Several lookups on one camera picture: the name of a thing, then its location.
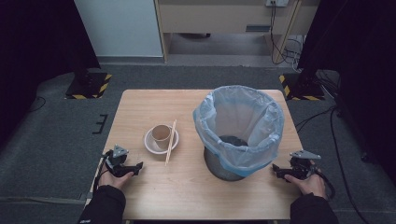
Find grey metal trash bin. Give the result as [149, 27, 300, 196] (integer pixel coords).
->
[203, 134, 250, 182]

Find bundle of black cables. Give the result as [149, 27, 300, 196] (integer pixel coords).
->
[268, 1, 304, 65]

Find white panel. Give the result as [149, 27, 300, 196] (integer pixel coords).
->
[74, 0, 164, 58]

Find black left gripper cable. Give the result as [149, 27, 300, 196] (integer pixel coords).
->
[92, 150, 109, 192]

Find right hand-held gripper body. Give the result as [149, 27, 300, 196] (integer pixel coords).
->
[289, 149, 322, 181]

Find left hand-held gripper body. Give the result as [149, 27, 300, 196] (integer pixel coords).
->
[102, 144, 130, 177]

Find black stand base yellow stripes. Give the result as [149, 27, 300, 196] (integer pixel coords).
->
[277, 72, 326, 102]
[64, 71, 113, 101]

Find white bowl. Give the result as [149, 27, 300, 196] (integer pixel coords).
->
[143, 124, 180, 156]

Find light wooden desk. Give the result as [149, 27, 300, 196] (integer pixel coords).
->
[154, 0, 322, 63]

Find wooden chopstick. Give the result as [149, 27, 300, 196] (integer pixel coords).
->
[164, 119, 177, 167]

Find person's right hand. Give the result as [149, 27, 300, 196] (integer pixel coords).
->
[284, 173, 329, 201]

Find brown paper cup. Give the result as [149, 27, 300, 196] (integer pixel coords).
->
[150, 124, 173, 151]

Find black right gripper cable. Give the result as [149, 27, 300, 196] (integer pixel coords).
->
[313, 167, 337, 201]

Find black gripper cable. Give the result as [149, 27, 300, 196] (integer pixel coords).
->
[313, 167, 337, 201]
[92, 150, 109, 192]

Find trash bin with blue bag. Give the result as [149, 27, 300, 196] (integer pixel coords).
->
[192, 85, 286, 178]

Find person's left hand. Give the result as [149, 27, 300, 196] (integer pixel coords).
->
[98, 169, 134, 190]

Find black curtain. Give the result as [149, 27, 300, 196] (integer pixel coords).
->
[0, 0, 102, 147]
[296, 0, 396, 185]

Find wall power socket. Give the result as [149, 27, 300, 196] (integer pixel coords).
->
[264, 0, 290, 8]

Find black floor cable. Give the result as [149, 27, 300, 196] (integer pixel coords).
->
[28, 95, 48, 114]
[293, 105, 372, 224]

